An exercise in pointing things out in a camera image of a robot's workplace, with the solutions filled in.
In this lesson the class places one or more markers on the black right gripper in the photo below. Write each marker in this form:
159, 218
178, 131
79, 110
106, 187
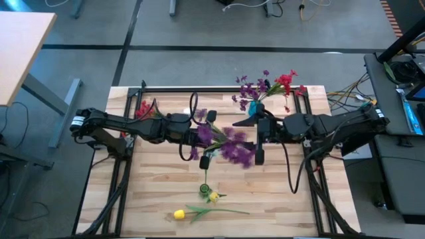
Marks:
272, 127

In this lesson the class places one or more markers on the grey metal table leg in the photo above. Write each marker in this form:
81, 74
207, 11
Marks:
269, 8
172, 8
76, 8

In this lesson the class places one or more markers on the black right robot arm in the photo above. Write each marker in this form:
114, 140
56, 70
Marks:
332, 124

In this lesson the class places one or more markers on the blue flat package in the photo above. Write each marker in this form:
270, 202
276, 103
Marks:
411, 116

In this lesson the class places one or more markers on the green glass vase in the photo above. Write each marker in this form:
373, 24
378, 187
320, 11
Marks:
205, 190

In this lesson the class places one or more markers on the black tablet screen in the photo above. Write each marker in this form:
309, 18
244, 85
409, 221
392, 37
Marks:
419, 94

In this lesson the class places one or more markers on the purple flower bunch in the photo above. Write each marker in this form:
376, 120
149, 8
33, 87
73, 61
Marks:
232, 149
247, 91

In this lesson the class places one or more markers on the grey metal desk leg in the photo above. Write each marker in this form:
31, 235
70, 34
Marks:
70, 99

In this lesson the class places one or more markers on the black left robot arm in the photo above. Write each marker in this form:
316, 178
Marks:
133, 124

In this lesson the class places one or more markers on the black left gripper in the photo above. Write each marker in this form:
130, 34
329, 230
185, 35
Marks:
211, 116

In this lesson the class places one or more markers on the dark metal floor stand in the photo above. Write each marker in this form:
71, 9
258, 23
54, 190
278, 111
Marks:
33, 162

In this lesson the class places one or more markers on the light wooden desk top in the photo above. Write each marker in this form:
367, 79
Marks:
20, 49

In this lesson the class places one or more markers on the yellow artificial tulip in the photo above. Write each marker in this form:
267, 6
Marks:
214, 196
179, 214

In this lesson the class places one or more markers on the blue glass vase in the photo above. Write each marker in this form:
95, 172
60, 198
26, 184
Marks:
255, 109

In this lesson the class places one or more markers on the dark grey side table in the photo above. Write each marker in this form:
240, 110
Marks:
391, 172

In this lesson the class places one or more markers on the red flower bunch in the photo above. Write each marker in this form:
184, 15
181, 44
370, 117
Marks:
143, 109
284, 80

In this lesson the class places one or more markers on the black diagonal pole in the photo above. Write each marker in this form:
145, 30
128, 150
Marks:
401, 41

